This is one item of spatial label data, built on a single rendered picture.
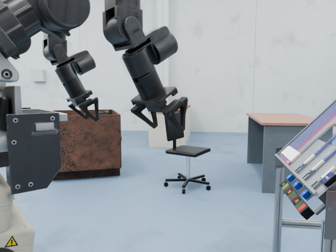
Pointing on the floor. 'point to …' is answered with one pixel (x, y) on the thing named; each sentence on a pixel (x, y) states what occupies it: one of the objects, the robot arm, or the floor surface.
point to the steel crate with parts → (90, 145)
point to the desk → (253, 152)
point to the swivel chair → (184, 150)
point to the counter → (158, 138)
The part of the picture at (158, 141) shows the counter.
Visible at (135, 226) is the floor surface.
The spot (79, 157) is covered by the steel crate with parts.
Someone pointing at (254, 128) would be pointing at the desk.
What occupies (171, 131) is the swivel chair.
